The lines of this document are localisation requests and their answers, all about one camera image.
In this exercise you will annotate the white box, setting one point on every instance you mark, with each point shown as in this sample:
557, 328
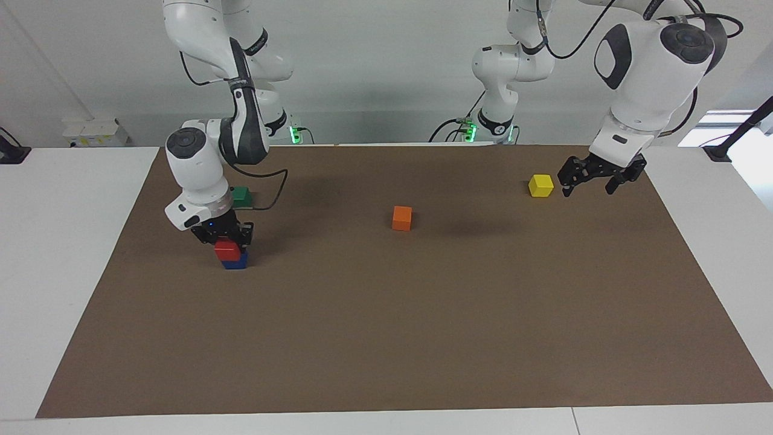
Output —
96, 133

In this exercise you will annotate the yellow wooden block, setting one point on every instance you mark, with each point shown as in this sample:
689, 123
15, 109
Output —
540, 185

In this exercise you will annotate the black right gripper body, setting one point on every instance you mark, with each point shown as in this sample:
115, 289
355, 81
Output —
222, 228

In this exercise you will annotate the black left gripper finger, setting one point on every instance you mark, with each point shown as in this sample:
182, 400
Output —
622, 178
569, 178

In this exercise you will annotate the orange wooden block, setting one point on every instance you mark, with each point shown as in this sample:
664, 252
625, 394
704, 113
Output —
401, 218

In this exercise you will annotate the blue wooden block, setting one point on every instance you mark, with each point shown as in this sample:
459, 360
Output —
235, 264

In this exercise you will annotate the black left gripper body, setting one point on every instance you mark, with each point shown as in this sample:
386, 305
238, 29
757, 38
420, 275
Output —
604, 166

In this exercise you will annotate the black clamp stand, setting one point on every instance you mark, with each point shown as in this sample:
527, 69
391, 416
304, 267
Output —
740, 130
12, 151

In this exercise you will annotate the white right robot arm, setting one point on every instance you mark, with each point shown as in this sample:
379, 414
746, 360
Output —
199, 163

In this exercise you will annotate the brown table mat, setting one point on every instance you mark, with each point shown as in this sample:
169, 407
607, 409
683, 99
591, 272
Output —
386, 314

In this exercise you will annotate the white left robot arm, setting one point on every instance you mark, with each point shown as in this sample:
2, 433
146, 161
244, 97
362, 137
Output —
646, 78

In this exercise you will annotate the red wooden block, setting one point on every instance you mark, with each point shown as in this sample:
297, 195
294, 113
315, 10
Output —
227, 249

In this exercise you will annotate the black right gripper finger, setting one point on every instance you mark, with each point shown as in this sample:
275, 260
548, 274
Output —
204, 237
246, 234

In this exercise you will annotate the green wooden block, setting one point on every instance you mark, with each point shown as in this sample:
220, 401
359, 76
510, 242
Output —
241, 196

